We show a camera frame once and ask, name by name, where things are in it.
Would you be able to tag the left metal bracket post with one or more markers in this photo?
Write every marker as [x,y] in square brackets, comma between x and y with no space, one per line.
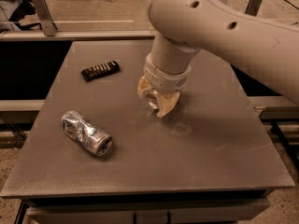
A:
[48,26]

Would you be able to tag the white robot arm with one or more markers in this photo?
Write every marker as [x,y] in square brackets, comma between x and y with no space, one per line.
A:
[264,50]

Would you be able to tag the right metal bracket post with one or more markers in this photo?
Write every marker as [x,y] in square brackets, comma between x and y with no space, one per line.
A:
[253,7]

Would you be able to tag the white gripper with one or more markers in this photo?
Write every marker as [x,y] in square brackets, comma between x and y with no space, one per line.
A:
[164,77]

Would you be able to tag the crushed silver can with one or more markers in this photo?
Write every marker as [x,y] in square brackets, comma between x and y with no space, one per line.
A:
[93,139]

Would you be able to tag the black snack bar wrapper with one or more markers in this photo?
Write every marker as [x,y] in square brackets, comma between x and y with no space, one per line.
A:
[100,70]

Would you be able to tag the metal rail behind table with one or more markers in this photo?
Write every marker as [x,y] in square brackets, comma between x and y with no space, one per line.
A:
[38,35]

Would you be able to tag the metal bracket post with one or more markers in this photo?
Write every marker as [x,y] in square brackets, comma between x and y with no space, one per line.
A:
[48,26]
[253,7]

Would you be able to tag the blue pepsi can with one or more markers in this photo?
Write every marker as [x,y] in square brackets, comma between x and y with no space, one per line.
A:
[152,99]

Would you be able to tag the dark clothing pile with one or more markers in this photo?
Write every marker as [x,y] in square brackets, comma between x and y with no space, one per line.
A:
[12,11]

